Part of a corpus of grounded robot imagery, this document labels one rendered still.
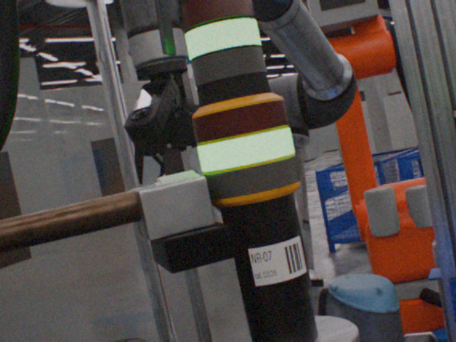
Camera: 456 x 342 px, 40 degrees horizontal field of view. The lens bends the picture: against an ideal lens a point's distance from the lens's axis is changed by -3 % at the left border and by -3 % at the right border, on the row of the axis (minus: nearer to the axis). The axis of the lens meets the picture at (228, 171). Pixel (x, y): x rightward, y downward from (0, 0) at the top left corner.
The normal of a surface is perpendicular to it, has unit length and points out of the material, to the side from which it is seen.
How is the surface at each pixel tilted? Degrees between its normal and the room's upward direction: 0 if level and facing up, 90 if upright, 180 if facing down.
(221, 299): 90
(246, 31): 90
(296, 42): 150
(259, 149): 90
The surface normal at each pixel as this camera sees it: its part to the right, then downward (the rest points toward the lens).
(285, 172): 0.67, -0.10
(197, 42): -0.71, 0.18
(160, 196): 0.29, -0.01
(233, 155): -0.28, 0.11
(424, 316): -0.07, 0.07
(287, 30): 0.23, 0.86
